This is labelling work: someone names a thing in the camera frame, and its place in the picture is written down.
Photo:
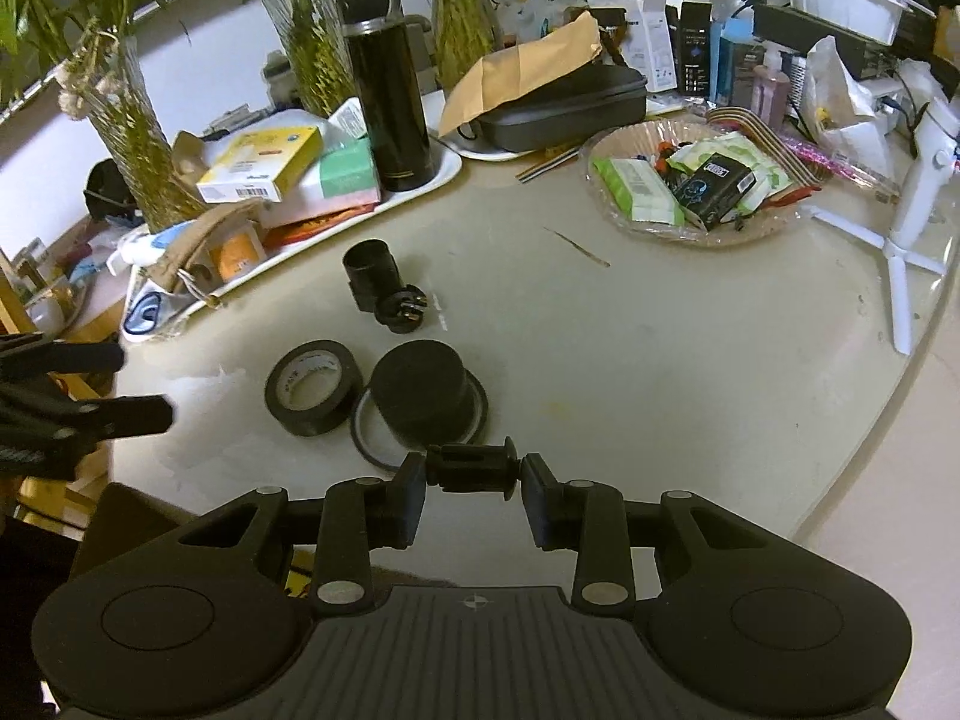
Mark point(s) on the pink patterned wrapper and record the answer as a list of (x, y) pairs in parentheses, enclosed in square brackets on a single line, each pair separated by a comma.
[(840, 165)]

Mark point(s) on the wide black cylinder cap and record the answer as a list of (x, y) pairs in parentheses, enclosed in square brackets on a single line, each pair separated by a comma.
[(420, 390)]

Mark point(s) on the small black power plug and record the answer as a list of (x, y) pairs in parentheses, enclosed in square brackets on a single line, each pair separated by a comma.
[(397, 311)]

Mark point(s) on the green white sachet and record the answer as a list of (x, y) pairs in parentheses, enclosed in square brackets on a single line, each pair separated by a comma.
[(712, 146)]

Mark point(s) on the white tube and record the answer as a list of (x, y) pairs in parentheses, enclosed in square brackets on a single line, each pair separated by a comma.
[(139, 247)]

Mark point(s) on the long white tray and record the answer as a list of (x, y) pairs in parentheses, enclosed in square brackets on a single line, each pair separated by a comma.
[(450, 165)]

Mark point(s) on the black thermos flask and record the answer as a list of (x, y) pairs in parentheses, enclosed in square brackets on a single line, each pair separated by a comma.
[(390, 105)]

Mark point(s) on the white plate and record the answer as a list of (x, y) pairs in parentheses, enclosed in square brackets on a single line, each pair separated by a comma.
[(487, 152)]

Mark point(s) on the black cylindrical tube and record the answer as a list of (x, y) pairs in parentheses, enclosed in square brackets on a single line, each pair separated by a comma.
[(367, 266)]

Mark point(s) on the blue product box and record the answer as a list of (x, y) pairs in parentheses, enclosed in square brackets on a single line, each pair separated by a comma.
[(731, 60)]

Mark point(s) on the black tape roll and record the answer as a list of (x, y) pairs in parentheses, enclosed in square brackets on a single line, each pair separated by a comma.
[(300, 426)]

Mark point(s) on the brown cardboard box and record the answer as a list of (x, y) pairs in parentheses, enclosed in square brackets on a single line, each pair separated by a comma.
[(127, 514)]

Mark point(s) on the metal chopstick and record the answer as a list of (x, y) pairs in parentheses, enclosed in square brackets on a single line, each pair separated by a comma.
[(547, 161), (551, 167)]

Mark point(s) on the black product box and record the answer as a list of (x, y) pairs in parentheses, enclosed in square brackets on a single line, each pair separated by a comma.
[(694, 52)]

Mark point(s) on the black flat device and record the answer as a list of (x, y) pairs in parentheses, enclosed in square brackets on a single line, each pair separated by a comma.
[(780, 19)]

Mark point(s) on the white gimbal with tripod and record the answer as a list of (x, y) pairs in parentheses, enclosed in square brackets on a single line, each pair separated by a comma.
[(919, 180)]

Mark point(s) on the glass vase with bamboo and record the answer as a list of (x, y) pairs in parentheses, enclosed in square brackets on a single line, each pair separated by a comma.
[(315, 52), (465, 37)]

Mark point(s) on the white plastic bag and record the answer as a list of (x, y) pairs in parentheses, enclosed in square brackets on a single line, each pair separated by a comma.
[(840, 90)]

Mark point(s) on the orange packet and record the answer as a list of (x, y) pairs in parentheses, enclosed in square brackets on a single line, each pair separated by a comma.
[(236, 255)]

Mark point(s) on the black hard case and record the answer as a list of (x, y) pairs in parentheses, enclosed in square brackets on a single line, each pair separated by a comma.
[(570, 112)]

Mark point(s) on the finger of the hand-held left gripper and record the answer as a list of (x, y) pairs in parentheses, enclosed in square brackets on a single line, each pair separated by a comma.
[(75, 358), (127, 416)]

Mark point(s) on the white tissue pack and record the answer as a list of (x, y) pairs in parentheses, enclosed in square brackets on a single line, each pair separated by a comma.
[(349, 120)]

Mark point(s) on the red flat packet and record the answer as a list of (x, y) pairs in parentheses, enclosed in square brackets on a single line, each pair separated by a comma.
[(315, 225)]

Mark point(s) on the green tissue pack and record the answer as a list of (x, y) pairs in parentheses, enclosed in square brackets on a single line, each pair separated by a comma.
[(345, 172)]

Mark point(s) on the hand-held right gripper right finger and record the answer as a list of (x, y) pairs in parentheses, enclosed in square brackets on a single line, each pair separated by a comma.
[(536, 499)]

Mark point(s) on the pink pump bottle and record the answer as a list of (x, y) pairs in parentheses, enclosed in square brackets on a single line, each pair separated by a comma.
[(771, 90)]

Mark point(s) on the black bag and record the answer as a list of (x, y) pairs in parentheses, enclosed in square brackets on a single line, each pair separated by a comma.
[(109, 187)]

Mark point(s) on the clear plastic dish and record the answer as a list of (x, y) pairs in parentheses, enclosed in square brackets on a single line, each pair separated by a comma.
[(675, 236)]

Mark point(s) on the yellow cardboard box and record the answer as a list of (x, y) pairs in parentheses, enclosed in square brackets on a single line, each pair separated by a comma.
[(255, 165)]

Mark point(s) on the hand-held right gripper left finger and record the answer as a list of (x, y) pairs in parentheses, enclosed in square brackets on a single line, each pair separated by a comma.
[(411, 495)]

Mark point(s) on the small black printed box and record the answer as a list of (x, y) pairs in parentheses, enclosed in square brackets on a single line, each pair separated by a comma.
[(712, 187)]

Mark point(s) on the small black spool-shaped mount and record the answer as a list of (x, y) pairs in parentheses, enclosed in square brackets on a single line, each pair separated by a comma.
[(472, 469)]

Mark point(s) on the green wet wipe pack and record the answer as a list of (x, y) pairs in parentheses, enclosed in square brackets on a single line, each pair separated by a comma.
[(637, 191)]

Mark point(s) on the thin wooden stick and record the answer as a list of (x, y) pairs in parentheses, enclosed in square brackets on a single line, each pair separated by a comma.
[(577, 247)]

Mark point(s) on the wooden side table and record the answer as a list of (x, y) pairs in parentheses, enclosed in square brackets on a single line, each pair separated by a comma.
[(97, 322)]

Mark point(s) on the white product box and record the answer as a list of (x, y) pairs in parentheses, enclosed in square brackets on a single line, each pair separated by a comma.
[(652, 45)]

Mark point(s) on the brown paper envelope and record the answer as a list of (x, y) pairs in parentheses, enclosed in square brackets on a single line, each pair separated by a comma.
[(525, 67)]

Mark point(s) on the tall glass vase dried flowers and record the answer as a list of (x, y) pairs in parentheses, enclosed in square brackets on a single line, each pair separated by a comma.
[(142, 157)]

